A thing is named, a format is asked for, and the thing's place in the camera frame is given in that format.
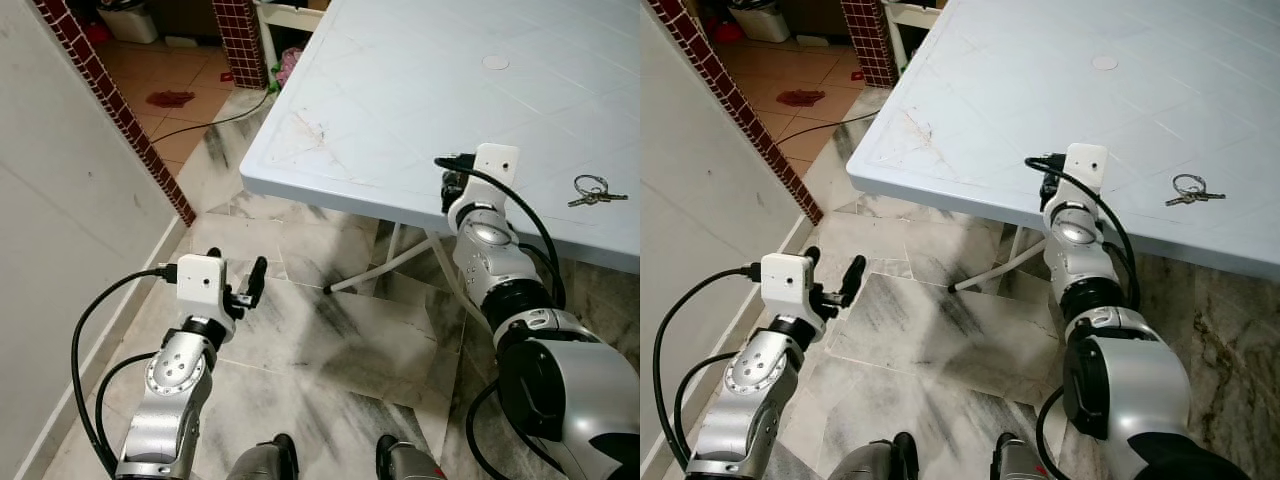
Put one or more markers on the red brick tile wall edging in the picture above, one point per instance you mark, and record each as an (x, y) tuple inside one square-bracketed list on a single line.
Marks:
[(110, 100), (735, 100)]

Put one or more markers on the red brick tile pillar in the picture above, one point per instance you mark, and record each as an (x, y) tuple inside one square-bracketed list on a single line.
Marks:
[(238, 40), (868, 40)]

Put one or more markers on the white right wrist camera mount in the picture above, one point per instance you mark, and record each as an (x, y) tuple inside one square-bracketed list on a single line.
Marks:
[(497, 165), (1085, 168)]

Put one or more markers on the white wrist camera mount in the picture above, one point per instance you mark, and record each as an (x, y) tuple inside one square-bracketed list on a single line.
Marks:
[(1085, 168), (783, 285), (497, 165), (200, 285)]

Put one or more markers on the dark red floor cloth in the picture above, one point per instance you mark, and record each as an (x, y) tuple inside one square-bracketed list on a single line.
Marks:
[(171, 99), (800, 98)]

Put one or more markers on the white table leg frame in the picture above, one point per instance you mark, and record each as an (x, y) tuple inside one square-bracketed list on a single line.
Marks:
[(990, 277), (380, 270)]

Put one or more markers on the white plastic table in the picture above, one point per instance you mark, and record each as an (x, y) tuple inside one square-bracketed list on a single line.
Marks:
[(1000, 100), (400, 100)]

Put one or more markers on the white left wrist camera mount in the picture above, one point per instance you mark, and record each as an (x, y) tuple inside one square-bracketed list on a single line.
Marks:
[(783, 285), (200, 285)]

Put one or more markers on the robot right leg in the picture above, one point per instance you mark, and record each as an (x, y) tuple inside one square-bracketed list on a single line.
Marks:
[(408, 462), (1022, 462)]

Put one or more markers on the round white table cap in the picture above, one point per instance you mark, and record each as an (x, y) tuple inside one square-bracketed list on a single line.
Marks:
[(1104, 62), (495, 62)]

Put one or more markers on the robot left leg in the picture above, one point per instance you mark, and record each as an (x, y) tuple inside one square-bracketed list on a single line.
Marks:
[(875, 460), (265, 460)]

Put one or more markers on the red plastic container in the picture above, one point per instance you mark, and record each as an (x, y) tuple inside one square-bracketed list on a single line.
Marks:
[(727, 32), (97, 35)]

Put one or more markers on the white plastic bin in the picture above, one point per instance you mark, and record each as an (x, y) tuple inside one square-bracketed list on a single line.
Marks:
[(762, 25), (130, 25)]

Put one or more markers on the white shelf stand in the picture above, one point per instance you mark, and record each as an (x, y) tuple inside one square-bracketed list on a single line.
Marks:
[(897, 30), (268, 30)]

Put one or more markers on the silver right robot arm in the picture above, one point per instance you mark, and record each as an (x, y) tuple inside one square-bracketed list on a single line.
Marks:
[(1075, 265), (490, 260)]

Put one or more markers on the robot leg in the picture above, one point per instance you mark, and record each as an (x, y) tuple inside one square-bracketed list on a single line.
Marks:
[(875, 460), (1022, 462), (265, 460), (408, 462)]

